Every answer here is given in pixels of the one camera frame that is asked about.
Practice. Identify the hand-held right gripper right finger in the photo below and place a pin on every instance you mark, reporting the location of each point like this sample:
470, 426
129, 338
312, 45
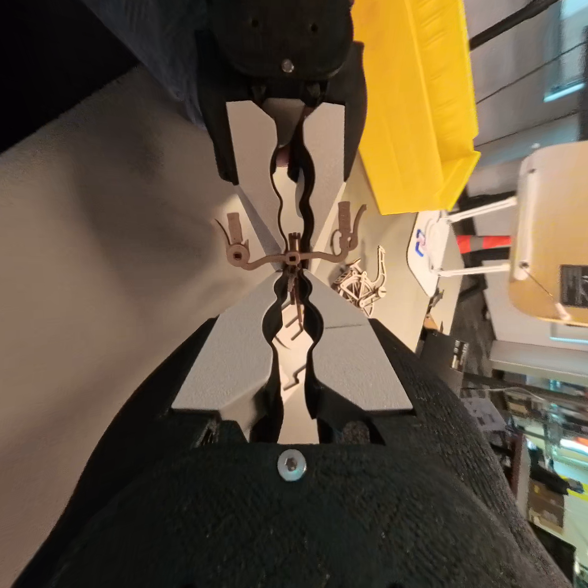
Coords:
358, 363

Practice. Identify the small dark tool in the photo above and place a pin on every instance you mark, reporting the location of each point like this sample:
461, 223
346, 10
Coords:
436, 297

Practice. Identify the person's left forearm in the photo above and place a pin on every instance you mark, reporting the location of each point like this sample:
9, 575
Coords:
160, 55

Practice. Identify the white stand with tan head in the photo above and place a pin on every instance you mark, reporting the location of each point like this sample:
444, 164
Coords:
542, 206

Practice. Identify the red black striped bar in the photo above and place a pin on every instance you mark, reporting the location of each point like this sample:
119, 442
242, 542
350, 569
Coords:
494, 242

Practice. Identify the wooden bicycle model frame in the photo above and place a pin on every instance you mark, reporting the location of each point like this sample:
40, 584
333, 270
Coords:
363, 287

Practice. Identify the yellow plastic bin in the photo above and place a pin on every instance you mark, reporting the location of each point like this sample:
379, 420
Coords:
413, 115

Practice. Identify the black tripod pole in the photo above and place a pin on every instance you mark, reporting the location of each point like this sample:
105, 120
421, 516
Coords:
500, 29

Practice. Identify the person's left hand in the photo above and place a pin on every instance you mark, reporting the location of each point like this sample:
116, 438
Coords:
282, 158

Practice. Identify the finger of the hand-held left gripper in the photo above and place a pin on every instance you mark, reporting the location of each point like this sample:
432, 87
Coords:
328, 138
250, 138

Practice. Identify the wooden model fork stem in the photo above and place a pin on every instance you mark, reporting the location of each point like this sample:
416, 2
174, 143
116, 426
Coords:
299, 296

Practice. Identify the brown cardboard piece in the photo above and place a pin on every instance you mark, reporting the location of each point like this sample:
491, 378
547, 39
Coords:
432, 322

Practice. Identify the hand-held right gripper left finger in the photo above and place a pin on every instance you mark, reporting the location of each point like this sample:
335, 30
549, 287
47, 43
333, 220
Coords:
225, 363

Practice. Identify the black flat case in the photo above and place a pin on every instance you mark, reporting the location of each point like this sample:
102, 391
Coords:
436, 363

